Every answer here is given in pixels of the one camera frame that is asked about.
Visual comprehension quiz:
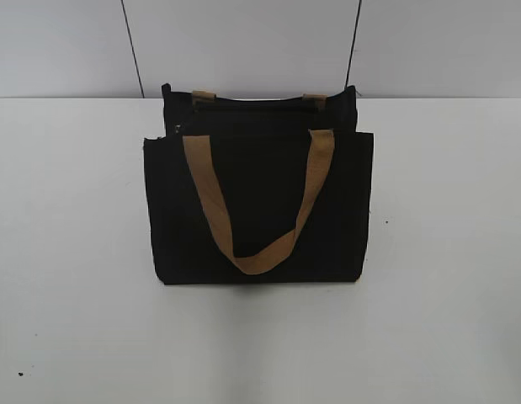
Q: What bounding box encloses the black canvas tote bag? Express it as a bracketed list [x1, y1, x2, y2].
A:
[143, 84, 374, 285]

